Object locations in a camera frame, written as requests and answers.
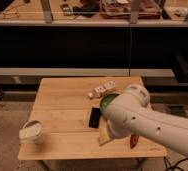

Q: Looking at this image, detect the black floor cable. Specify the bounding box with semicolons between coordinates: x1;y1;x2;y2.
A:
163;155;188;171

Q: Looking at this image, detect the green bowl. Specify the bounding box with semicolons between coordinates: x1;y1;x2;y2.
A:
99;93;118;113

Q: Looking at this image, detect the wooden table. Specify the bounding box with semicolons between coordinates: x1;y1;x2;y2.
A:
18;77;167;160

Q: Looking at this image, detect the plastic tray on shelf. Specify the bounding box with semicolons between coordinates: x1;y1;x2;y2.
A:
100;0;161;18

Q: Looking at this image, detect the black phone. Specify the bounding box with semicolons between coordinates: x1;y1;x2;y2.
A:
89;108;101;128

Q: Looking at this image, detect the yellow sponge tool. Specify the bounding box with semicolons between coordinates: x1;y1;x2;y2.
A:
98;127;112;146

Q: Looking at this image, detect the white plastic bottle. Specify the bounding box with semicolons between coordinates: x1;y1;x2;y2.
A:
88;81;116;99

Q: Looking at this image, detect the black remote on shelf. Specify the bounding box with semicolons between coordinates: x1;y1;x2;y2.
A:
60;4;72;16

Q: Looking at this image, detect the white cup with rice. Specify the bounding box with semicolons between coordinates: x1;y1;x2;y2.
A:
19;120;44;144

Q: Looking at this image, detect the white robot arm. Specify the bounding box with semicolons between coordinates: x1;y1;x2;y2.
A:
100;84;188;157

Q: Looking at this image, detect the red chili pepper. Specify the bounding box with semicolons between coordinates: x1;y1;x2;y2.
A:
130;134;139;149

